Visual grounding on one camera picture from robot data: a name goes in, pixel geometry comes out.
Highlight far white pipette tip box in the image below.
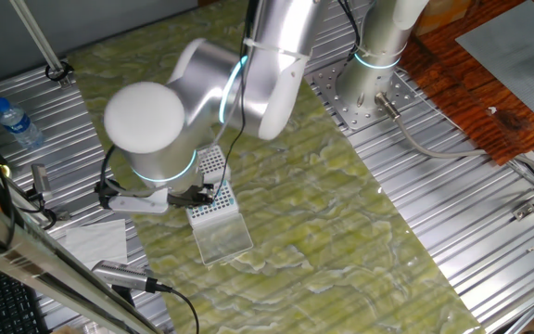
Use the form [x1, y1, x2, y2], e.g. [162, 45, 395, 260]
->
[184, 179, 255, 267]

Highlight white paper sheet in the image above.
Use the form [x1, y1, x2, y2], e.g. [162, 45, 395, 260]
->
[57, 218, 129, 271]

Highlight silver camera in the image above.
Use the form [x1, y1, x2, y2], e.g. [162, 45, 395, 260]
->
[91, 259, 157, 293]

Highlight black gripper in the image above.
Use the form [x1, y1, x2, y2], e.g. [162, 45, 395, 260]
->
[167, 183, 216, 209]

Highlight grey pad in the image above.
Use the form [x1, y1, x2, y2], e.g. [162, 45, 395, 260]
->
[454, 0, 534, 120]

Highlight grey camera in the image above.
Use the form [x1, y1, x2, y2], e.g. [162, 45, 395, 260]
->
[30, 162, 54, 201]

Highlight aluminium pole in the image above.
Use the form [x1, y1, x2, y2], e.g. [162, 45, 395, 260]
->
[9, 0, 71, 89]

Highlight black camera clamp mount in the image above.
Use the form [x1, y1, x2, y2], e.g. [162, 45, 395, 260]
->
[14, 185, 71, 231]

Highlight thick grey cable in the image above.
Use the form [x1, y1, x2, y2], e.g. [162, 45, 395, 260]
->
[375, 91, 534, 187]

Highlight reddish brown board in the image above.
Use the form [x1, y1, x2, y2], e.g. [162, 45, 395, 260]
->
[399, 0, 534, 167]

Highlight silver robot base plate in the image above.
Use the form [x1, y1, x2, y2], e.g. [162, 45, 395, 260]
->
[306, 59, 417, 132]

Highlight green marble pattern mat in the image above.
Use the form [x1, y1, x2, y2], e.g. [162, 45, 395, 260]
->
[65, 0, 486, 334]

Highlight black camera cable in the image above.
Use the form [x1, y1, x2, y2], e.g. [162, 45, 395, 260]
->
[144, 276, 201, 334]

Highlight clear water bottle blue cap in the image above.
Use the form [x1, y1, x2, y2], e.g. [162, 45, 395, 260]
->
[0, 96, 45, 150]

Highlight aluminium frame bar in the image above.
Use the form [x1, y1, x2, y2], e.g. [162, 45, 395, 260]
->
[0, 187, 162, 334]

